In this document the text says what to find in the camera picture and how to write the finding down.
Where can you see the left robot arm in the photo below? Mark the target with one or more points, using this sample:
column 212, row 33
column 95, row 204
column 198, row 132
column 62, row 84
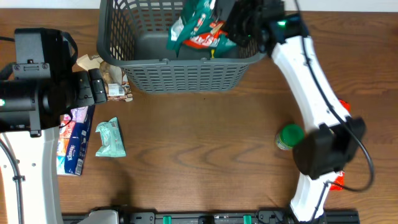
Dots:
column 36, row 91

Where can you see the blue Kleenex tissue pack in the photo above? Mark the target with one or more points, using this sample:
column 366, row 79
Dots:
column 73, row 141

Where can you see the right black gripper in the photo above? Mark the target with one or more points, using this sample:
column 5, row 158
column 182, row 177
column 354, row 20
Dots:
column 244, row 23

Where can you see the green Nescafe coffee bag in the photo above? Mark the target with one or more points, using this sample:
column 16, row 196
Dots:
column 200, row 27

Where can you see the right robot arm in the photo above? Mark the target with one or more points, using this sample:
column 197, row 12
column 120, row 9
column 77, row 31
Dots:
column 333, row 136

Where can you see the grey plastic basket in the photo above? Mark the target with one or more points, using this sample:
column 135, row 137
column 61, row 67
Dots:
column 133, row 36

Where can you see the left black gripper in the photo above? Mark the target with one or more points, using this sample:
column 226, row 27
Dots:
column 82, row 90

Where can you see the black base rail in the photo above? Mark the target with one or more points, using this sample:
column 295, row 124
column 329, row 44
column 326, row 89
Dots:
column 269, row 216

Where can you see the beige dried mushroom bag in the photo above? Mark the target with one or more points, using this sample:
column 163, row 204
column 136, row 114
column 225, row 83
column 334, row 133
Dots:
column 116, row 83

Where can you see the orange spaghetti packet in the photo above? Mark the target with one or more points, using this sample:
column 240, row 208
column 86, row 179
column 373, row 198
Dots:
column 339, row 182

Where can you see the green lid jar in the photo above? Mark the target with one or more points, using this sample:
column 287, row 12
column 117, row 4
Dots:
column 289, row 136

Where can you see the mint green snack packet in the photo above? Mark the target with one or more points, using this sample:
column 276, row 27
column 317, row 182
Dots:
column 112, row 142

